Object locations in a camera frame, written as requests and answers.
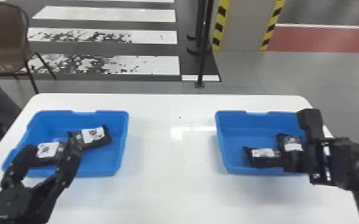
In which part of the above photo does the black part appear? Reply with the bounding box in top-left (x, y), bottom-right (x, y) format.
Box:
top-left (35, 141), bottom-right (72, 167)
top-left (67, 125), bottom-right (113, 151)
top-left (276, 133), bottom-right (305, 155)
top-left (242, 147), bottom-right (283, 169)

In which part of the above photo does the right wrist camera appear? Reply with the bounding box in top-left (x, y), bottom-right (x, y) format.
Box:
top-left (296, 108), bottom-right (326, 143)

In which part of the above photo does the blue tray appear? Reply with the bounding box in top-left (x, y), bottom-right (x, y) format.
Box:
top-left (1, 109), bottom-right (130, 179)
top-left (215, 110), bottom-right (333, 176)

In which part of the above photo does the brown chair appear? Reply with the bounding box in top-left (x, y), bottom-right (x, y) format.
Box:
top-left (0, 1), bottom-right (57, 95)

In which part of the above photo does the yellow black striped post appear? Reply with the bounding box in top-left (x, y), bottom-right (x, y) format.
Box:
top-left (211, 0), bottom-right (286, 52)

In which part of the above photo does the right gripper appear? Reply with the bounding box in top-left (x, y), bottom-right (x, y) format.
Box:
top-left (283, 136), bottom-right (335, 188)

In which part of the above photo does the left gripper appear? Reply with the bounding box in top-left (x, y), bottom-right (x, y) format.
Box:
top-left (0, 136), bottom-right (83, 224)

